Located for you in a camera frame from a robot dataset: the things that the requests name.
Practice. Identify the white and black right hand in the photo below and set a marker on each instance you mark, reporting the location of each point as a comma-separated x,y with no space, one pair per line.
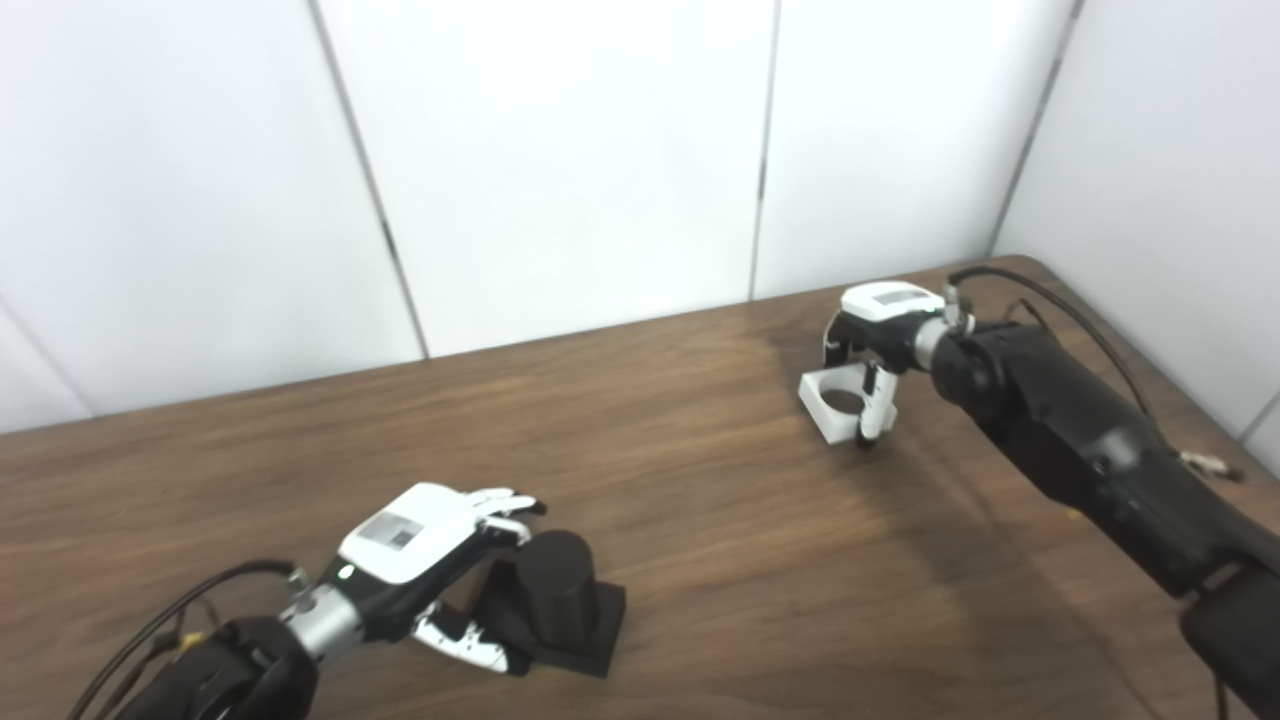
890,305

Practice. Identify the white and black left hand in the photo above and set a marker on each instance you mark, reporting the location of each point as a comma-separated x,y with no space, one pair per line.
400,540

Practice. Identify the white square piece with hole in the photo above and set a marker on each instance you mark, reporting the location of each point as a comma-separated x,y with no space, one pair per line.
830,418

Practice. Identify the black peg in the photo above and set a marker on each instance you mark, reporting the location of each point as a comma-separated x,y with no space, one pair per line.
560,590

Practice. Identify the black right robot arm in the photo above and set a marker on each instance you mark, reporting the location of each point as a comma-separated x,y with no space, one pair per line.
1080,430

